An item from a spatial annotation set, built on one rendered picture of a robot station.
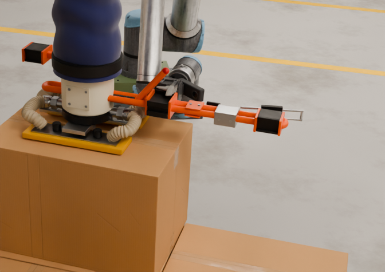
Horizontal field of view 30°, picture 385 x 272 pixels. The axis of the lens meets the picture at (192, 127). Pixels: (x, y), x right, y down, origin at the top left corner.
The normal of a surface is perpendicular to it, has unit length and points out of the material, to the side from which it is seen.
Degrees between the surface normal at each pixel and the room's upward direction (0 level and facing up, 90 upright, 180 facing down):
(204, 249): 0
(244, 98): 0
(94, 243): 90
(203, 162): 0
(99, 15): 71
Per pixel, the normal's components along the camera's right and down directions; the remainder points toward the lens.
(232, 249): 0.06, -0.90
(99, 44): 0.60, 0.18
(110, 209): -0.26, 0.41
